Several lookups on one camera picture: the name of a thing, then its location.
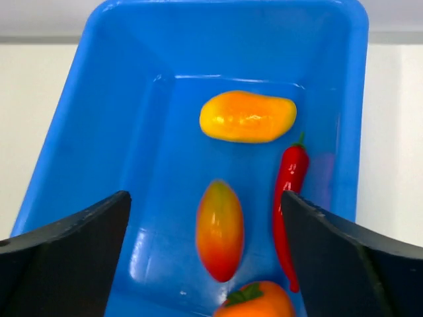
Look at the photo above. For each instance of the red fake chili pepper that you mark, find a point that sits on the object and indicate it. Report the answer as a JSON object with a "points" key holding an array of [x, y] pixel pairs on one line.
{"points": [[291, 175]]}

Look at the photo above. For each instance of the blue plastic bin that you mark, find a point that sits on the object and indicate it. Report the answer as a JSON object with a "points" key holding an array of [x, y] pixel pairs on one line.
{"points": [[128, 119]]}

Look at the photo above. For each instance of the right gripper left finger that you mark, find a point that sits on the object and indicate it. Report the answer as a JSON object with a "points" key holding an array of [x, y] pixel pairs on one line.
{"points": [[67, 267]]}

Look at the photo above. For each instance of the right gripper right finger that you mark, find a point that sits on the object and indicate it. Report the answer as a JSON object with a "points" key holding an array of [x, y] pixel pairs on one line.
{"points": [[345, 269]]}

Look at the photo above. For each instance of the orange yellow fake fruit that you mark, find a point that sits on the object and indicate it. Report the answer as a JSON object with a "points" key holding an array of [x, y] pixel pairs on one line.
{"points": [[220, 231]]}

